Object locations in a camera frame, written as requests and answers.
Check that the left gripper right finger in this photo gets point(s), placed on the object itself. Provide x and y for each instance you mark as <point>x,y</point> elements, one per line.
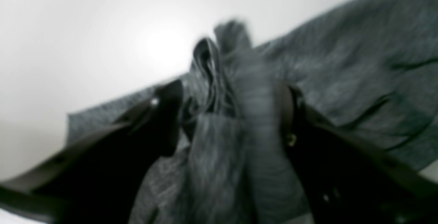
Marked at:
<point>347,180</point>

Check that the grey long-sleeve t-shirt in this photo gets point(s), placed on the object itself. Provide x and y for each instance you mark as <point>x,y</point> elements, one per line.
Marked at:
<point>365,65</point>

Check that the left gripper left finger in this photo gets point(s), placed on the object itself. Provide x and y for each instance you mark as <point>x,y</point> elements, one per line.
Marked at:
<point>96,179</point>

